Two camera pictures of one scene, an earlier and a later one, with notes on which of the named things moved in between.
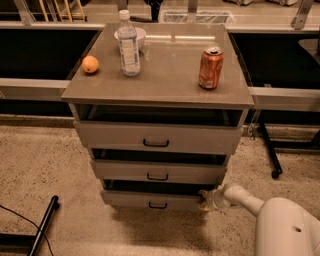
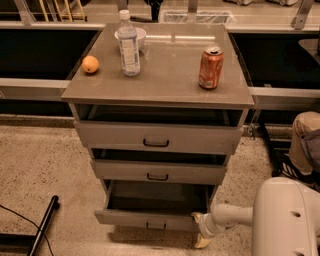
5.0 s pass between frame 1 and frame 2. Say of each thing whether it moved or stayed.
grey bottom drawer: moved
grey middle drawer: stayed
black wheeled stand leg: stayed
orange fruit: stayed
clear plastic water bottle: stayed
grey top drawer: stayed
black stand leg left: stayed
